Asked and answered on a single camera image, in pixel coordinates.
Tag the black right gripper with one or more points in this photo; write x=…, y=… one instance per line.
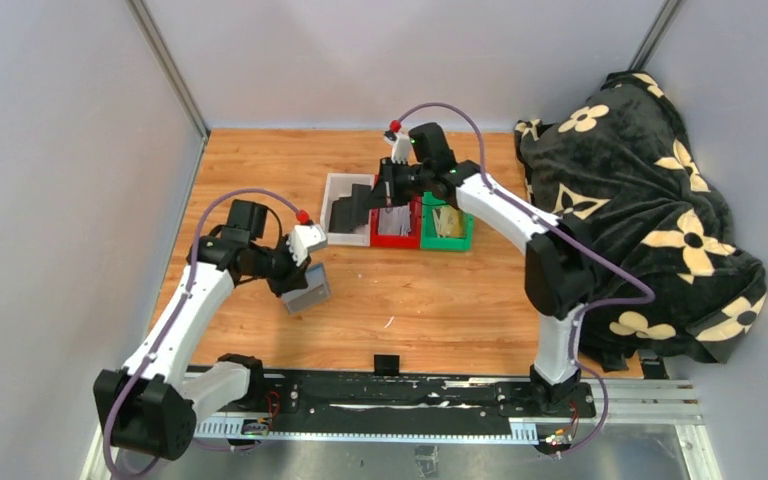
x=377, y=198

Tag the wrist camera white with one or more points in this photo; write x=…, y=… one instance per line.
x=305, y=239
x=401, y=146

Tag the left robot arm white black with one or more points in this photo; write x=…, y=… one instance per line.
x=147, y=405

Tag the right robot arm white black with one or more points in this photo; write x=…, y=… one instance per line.
x=559, y=278

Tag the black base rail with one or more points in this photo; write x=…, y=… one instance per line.
x=363, y=406

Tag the green plastic bin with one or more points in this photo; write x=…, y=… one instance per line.
x=429, y=240

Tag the white plastic bin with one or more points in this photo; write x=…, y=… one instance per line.
x=339, y=185

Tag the black floral blanket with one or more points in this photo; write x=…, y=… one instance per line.
x=622, y=163

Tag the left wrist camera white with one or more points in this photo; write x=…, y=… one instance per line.
x=305, y=239

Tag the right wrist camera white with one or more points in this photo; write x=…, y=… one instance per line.
x=401, y=146

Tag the left aluminium frame post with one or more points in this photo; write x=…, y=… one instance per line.
x=154, y=38

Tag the white cards stack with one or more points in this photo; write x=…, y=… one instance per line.
x=398, y=222

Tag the right aluminium frame post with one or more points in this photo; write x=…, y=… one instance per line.
x=660, y=25

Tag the aluminium frame post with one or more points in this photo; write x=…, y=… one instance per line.
x=154, y=38
x=660, y=25

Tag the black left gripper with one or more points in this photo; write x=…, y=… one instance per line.
x=295, y=276

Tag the red plastic bin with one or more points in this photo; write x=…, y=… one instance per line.
x=411, y=242

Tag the blue card holder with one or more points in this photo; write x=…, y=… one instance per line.
x=316, y=292

